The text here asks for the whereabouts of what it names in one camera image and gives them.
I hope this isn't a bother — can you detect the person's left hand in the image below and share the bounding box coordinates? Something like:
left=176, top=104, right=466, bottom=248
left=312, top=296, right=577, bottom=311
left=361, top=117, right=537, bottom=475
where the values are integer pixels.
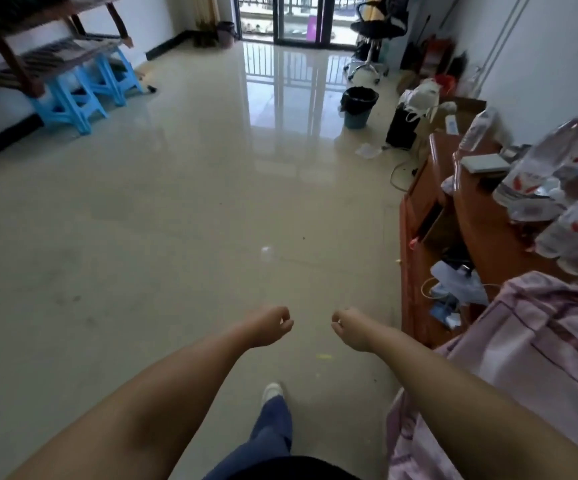
left=239, top=306, right=295, bottom=351

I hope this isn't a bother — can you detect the black box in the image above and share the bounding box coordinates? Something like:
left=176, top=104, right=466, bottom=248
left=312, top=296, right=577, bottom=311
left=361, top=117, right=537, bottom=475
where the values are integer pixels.
left=385, top=102, right=420, bottom=150

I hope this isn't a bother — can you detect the blue plastic stool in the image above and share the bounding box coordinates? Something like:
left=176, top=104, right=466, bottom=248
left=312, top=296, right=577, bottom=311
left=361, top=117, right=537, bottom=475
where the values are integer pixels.
left=29, top=77, right=110, bottom=136
left=76, top=47, right=145, bottom=108

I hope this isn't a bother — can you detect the red box pile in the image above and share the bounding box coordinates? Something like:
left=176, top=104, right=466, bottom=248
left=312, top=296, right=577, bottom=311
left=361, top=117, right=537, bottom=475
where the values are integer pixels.
left=418, top=37, right=456, bottom=79

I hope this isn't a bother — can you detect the black shirt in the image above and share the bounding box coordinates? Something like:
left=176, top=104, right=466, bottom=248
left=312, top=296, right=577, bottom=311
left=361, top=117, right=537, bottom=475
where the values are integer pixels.
left=229, top=456, right=365, bottom=480

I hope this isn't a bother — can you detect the brown wooden cabinet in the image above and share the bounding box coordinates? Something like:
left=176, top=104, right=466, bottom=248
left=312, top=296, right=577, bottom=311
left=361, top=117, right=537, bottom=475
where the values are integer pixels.
left=399, top=132, right=577, bottom=350

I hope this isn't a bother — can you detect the pale cable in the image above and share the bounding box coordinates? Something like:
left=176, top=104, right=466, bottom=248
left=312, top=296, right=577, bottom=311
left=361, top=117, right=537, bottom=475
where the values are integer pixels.
left=390, top=154, right=430, bottom=193

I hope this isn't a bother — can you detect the person's right forearm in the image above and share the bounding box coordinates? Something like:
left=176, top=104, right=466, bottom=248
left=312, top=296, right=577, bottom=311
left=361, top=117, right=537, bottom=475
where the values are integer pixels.
left=369, top=325, right=578, bottom=480

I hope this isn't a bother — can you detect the white flat box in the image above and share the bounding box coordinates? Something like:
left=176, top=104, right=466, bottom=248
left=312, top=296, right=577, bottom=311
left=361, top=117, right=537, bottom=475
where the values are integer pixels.
left=460, top=154, right=513, bottom=176

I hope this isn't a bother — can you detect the person's right hand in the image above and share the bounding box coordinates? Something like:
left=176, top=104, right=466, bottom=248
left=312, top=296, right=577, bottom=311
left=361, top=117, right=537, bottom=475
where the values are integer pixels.
left=331, top=308, right=386, bottom=354

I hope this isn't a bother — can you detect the white and blue bag bundle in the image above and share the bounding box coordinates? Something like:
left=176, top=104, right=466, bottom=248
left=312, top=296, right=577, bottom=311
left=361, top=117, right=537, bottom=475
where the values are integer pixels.
left=421, top=261, right=491, bottom=330

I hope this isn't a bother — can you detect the white shoe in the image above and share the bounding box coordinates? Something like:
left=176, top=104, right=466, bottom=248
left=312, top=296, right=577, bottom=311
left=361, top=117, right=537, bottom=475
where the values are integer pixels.
left=261, top=382, right=285, bottom=408

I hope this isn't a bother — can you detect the dark wooden bench frame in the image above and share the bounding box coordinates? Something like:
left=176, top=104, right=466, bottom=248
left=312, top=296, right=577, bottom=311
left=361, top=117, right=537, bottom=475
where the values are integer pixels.
left=0, top=0, right=134, bottom=99

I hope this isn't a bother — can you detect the blue jeans leg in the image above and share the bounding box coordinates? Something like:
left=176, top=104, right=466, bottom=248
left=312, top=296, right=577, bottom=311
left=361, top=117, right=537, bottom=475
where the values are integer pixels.
left=203, top=395, right=294, bottom=480

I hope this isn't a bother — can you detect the dark round trash bin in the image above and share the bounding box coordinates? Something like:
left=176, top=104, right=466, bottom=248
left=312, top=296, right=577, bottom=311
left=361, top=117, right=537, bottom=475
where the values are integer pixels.
left=340, top=87, right=380, bottom=130

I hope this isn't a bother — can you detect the person's left forearm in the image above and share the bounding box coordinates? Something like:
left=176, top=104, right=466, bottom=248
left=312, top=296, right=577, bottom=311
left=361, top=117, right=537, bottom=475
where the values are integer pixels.
left=6, top=322, right=262, bottom=480

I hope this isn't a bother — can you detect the brown cardboard box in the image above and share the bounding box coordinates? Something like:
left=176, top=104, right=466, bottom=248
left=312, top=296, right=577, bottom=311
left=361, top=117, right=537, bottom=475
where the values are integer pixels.
left=429, top=97, right=488, bottom=136

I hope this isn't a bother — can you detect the small grey waste bin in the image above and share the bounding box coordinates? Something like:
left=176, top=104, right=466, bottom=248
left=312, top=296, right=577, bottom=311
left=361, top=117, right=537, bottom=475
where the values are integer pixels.
left=216, top=21, right=237, bottom=49

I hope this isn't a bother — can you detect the glass sliding door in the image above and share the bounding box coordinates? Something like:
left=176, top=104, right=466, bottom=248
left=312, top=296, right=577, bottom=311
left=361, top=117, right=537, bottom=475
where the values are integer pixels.
left=233, top=0, right=366, bottom=48

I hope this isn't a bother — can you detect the pink plaid cloth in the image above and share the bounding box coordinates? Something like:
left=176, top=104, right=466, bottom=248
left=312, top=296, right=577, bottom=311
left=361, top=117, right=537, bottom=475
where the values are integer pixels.
left=386, top=271, right=578, bottom=480

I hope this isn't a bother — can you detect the small clear plastic bag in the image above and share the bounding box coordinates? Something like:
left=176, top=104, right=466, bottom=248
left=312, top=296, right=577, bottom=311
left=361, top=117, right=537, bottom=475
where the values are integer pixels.
left=458, top=107, right=500, bottom=153

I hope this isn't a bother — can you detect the black office chair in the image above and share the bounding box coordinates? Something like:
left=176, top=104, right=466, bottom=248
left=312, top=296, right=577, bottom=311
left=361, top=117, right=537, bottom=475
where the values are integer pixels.
left=344, top=0, right=411, bottom=85

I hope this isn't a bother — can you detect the white plastic bag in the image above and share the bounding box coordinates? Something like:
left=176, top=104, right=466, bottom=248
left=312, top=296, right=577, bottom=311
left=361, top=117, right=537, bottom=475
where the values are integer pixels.
left=399, top=79, right=443, bottom=124

